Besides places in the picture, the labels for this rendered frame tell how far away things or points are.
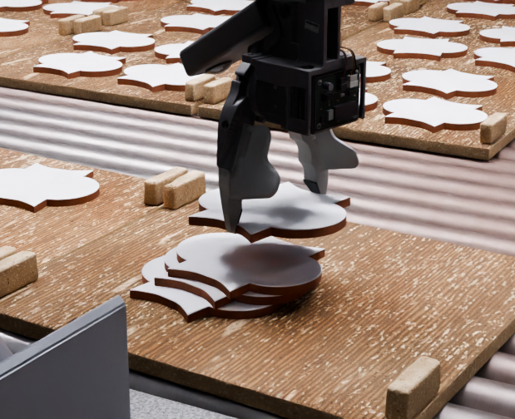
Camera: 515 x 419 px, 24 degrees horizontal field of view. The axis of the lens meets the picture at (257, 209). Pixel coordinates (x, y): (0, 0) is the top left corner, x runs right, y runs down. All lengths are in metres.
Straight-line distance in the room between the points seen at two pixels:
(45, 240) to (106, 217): 0.08
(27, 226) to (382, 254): 0.36
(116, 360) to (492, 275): 0.57
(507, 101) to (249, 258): 0.72
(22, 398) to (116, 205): 0.73
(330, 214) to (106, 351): 0.45
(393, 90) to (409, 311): 0.74
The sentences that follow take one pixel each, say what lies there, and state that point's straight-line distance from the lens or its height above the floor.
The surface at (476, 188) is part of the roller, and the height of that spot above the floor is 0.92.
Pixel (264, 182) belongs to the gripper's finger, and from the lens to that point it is 0.97.
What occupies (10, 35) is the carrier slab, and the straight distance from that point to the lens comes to 2.12.
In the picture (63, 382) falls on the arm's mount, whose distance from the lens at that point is 0.58.
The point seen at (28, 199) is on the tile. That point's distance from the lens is 1.29.
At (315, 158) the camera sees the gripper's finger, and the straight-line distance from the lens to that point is 1.06.
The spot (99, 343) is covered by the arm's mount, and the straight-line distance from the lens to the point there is 0.60.
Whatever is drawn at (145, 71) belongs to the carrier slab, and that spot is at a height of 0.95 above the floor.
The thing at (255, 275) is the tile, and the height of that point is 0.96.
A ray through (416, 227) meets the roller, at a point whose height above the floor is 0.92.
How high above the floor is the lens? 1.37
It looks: 20 degrees down
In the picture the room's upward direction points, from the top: straight up
